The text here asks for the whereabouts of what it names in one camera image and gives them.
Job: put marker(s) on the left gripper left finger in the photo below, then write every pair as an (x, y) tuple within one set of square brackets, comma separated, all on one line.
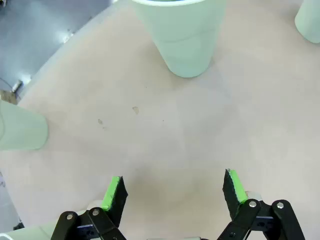
[(117, 197)]

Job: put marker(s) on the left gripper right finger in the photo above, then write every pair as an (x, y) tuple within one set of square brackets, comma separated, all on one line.
[(233, 197)]

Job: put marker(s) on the pale green plastic cup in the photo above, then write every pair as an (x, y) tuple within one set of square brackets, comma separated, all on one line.
[(310, 22), (185, 37), (22, 127)]

